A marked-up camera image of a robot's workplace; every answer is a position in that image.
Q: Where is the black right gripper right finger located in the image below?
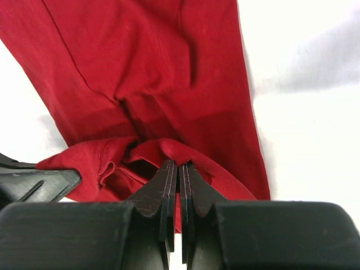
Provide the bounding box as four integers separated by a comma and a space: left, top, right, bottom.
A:
179, 163, 359, 269

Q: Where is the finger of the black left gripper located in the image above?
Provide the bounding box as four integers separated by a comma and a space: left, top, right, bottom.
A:
1, 154, 82, 203

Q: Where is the red t-shirt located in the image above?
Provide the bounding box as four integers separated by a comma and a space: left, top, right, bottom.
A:
0, 0, 271, 234

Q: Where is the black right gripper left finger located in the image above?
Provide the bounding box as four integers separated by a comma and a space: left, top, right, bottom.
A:
1, 160, 177, 269

